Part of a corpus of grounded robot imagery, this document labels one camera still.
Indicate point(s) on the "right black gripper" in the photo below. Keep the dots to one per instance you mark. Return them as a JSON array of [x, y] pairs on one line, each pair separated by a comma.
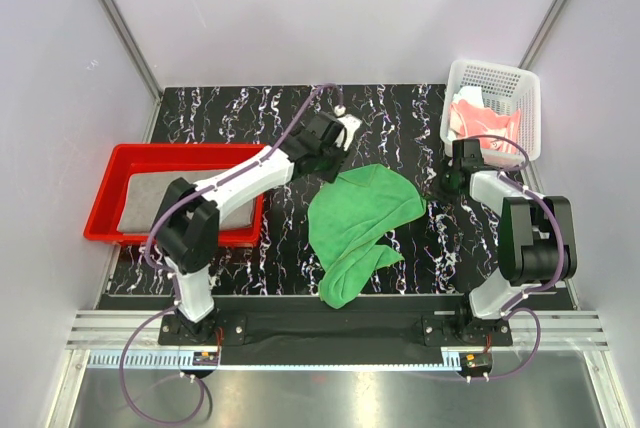
[[438, 195]]

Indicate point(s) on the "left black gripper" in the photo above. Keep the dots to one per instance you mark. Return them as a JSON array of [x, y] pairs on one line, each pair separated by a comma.
[[331, 174]]

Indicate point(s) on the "green towel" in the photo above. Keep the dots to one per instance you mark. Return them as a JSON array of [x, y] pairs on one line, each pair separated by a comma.
[[346, 221]]

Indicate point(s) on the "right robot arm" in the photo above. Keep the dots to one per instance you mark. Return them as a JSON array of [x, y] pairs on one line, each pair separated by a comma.
[[536, 246]]

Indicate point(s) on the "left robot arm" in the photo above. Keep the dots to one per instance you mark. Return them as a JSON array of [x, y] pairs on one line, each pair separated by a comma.
[[187, 224]]

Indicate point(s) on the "pink towel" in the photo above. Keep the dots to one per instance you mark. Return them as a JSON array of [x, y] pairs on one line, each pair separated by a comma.
[[466, 120]]

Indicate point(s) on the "white plastic basket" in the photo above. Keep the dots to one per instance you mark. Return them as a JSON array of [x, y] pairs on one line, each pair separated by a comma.
[[505, 90]]

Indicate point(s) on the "white towel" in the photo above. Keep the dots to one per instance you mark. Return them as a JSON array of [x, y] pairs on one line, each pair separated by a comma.
[[471, 95]]

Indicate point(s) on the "red plastic tray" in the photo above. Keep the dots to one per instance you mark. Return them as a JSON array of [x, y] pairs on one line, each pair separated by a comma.
[[132, 159]]

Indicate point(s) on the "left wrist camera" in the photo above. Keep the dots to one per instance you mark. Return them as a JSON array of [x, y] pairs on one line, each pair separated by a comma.
[[350, 125]]

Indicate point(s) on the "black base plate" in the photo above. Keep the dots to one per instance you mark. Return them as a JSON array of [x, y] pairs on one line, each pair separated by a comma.
[[298, 331]]

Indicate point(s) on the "right aluminium frame post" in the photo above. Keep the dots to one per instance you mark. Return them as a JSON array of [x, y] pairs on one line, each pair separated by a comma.
[[542, 34]]

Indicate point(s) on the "aluminium frame post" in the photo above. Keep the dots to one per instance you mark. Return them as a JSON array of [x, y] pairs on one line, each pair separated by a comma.
[[542, 34], [127, 39]]

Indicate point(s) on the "left aluminium frame post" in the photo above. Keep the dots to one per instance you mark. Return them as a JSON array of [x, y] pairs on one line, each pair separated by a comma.
[[127, 39]]

